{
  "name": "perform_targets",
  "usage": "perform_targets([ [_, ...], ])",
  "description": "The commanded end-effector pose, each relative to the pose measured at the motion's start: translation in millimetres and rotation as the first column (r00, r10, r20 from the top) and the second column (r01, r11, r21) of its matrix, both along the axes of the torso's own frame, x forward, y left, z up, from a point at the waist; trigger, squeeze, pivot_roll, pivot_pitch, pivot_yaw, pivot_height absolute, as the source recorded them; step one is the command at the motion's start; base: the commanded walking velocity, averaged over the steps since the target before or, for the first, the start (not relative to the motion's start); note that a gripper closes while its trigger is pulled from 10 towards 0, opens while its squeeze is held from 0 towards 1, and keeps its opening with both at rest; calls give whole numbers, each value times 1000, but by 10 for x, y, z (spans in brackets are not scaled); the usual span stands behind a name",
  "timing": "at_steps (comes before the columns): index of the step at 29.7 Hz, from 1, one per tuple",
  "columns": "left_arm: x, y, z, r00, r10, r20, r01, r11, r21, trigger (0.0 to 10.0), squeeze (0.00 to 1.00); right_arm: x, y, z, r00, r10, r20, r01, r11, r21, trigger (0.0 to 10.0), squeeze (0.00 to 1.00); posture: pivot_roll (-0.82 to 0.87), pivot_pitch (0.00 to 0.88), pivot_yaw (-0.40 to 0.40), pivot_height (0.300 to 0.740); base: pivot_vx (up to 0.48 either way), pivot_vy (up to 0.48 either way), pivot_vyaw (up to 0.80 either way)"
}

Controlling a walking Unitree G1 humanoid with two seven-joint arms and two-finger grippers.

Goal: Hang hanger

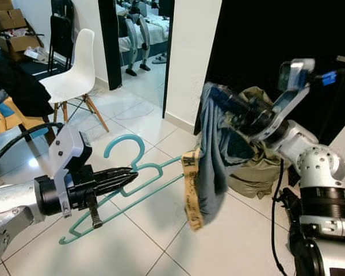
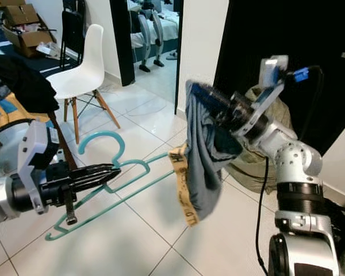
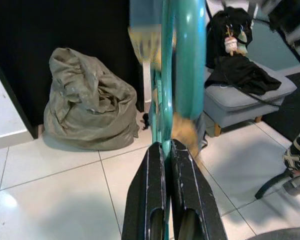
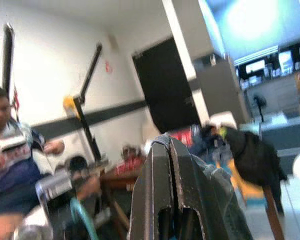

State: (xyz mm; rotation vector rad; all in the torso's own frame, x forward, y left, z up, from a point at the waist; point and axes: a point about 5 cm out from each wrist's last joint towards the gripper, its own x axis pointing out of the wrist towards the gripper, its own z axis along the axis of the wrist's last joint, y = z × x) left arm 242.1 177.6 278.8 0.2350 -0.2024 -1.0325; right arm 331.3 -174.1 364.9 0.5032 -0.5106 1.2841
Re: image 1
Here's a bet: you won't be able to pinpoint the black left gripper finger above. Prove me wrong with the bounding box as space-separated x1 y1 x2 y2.
99 167 140 181
101 177 136 193

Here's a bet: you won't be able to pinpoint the grey shorts orange waistband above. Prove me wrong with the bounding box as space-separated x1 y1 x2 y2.
181 82 245 232

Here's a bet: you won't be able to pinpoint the olive crumpled garment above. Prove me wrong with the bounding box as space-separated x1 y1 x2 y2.
227 86 301 199

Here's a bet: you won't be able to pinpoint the black door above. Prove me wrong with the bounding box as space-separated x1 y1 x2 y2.
194 0 345 147

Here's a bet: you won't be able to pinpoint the white chair wooden legs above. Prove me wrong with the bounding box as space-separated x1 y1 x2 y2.
39 29 110 134

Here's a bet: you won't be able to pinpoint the bed with white sheets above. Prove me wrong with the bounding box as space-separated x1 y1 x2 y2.
116 0 172 55

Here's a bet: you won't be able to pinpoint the grey humanoid robot legs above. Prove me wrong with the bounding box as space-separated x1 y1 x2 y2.
118 9 154 76

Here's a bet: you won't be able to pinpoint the black folding chair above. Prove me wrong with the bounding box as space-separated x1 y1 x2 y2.
48 0 75 74

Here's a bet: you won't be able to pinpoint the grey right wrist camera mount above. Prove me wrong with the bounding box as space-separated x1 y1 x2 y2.
258 57 318 143

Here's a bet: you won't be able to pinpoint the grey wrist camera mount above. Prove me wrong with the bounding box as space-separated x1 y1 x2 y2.
258 57 318 143
48 125 93 218

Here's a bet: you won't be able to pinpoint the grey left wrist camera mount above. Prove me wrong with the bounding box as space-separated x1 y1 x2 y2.
48 125 93 218

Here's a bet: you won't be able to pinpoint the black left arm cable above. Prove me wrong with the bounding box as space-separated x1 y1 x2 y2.
0 122 67 173

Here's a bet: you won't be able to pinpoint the black door frame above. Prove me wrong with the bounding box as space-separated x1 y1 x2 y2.
98 0 175 120

